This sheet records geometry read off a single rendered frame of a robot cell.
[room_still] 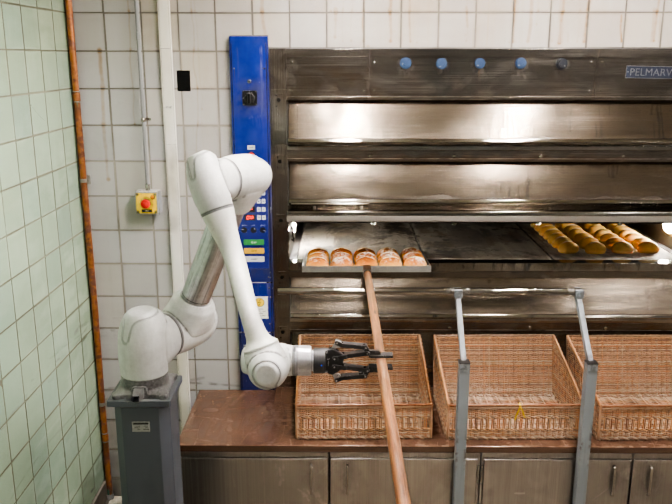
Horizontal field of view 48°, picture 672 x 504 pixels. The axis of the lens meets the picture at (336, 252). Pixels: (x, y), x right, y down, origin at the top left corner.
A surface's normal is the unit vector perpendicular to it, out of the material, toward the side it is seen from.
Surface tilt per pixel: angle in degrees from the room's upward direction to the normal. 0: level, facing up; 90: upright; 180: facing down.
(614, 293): 70
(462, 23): 90
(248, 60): 90
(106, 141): 90
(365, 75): 91
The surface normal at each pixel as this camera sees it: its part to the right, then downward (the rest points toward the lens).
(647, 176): -0.01, -0.10
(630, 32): -0.01, 0.25
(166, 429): 0.71, 0.18
